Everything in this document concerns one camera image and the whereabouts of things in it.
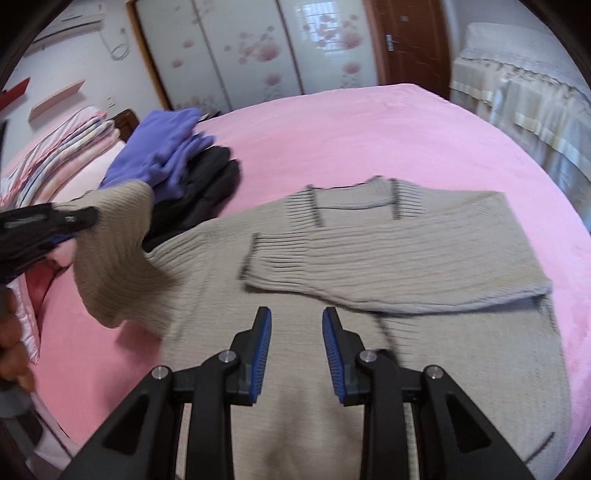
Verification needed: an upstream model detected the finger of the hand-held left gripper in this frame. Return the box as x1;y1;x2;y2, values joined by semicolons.
0;233;77;283
0;205;99;237

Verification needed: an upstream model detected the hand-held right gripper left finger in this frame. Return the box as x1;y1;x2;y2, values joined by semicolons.
58;306;273;480

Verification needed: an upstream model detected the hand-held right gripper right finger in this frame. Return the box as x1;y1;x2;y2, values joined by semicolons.
322;307;536;480

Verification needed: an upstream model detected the beige knit sweater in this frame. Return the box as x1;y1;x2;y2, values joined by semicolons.
69;175;578;480

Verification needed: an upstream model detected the person's left hand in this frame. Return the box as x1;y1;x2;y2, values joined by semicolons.
0;318;36;389

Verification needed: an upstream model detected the pink satin quilt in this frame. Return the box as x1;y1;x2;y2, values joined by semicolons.
8;276;43;365

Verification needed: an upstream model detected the stack of folded quilts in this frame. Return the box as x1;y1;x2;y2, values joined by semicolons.
0;105;127;208

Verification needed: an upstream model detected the dark wooden headboard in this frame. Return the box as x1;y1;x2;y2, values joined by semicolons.
113;108;140;144

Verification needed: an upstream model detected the purple garment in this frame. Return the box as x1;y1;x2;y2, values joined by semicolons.
99;108;216;199

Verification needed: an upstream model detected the black garment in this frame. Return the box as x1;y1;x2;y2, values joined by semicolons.
141;147;242;252

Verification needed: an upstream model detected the white air conditioner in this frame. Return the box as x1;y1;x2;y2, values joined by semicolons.
30;0;108;47

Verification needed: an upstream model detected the pink bed blanket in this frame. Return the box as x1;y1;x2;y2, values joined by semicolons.
28;83;591;462

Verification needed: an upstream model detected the floral sliding door wardrobe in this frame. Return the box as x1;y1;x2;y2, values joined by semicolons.
126;0;382;114

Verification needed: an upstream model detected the brown wooden door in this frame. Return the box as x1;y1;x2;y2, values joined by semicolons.
365;0;451;100

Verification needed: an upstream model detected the white lace cover cloth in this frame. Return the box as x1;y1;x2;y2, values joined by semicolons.
450;22;591;222

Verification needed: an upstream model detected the wooden wall shelf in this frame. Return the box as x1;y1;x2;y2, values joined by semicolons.
28;79;87;121

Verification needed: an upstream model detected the red wall ornament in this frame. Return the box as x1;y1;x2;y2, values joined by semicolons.
0;78;31;112

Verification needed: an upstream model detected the white looped wall cable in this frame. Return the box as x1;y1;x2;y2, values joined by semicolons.
111;28;131;61

